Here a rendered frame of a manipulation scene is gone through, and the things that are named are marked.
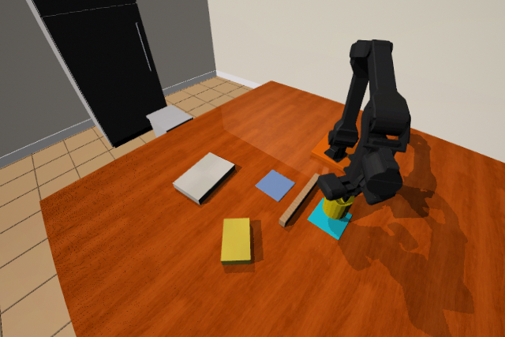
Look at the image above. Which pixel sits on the white flat rectangular box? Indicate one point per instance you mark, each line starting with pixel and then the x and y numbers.
pixel 203 178

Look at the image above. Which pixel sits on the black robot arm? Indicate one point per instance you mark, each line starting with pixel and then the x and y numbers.
pixel 386 113

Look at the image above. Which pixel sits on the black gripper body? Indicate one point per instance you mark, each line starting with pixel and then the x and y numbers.
pixel 334 187

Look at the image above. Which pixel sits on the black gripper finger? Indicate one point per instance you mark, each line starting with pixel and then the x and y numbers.
pixel 348 195
pixel 358 191

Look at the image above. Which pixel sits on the yellow rectangular block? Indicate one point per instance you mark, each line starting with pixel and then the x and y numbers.
pixel 236 242

